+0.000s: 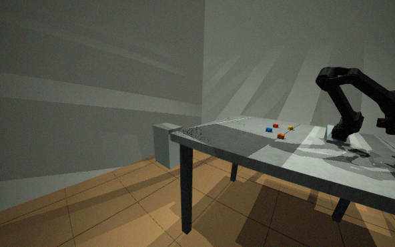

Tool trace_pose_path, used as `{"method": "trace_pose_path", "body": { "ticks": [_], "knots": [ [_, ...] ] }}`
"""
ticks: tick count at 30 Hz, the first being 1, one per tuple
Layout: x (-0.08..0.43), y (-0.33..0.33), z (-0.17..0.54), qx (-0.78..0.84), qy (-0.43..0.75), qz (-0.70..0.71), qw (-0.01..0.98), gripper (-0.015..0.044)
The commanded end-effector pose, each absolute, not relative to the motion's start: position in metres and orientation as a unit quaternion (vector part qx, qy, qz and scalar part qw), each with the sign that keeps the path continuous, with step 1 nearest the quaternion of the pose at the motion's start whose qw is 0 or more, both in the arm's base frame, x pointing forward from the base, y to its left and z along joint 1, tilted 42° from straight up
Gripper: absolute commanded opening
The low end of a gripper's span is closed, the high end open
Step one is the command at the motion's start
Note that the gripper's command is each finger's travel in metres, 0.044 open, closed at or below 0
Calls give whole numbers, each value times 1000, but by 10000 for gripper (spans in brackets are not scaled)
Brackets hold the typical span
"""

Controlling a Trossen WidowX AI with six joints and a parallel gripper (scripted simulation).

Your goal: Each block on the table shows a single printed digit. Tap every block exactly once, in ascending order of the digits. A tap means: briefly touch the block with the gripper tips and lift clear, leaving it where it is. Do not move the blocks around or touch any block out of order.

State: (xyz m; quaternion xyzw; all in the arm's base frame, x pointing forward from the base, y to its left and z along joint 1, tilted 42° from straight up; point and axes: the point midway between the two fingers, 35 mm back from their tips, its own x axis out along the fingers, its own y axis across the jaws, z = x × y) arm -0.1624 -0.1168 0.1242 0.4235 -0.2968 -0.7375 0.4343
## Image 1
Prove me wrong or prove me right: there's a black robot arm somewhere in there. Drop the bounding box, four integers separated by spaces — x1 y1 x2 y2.
316 67 395 142

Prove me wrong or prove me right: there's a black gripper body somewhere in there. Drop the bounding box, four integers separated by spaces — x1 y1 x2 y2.
386 129 395 135

